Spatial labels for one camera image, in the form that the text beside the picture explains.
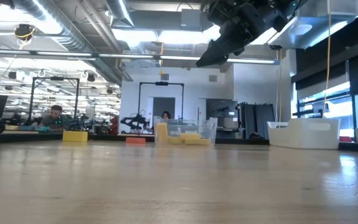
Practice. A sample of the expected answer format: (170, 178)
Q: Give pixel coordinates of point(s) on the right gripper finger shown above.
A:
(222, 46)

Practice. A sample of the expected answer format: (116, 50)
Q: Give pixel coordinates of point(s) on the long ceiling light bar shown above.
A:
(129, 56)

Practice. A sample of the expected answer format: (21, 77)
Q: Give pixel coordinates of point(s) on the white plastic bin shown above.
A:
(300, 137)

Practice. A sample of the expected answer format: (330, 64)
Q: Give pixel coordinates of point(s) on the black background robot arm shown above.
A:
(135, 121)

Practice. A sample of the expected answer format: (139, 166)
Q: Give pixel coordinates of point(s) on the grey door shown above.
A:
(163, 104)

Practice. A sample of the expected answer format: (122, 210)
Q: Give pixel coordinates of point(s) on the person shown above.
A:
(54, 119)
(166, 115)

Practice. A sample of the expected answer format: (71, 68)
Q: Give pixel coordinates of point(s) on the black gantry frame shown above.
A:
(139, 99)
(71, 78)

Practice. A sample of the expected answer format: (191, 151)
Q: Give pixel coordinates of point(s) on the yellow arch block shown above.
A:
(75, 137)

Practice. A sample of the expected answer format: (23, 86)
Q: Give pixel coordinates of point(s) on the clear plastic bin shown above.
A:
(204, 127)

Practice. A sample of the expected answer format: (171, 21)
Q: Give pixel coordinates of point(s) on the black folding panels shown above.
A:
(259, 119)

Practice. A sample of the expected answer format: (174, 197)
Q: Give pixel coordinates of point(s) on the small red object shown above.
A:
(345, 139)

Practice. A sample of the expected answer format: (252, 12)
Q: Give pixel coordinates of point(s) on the red block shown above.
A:
(135, 140)

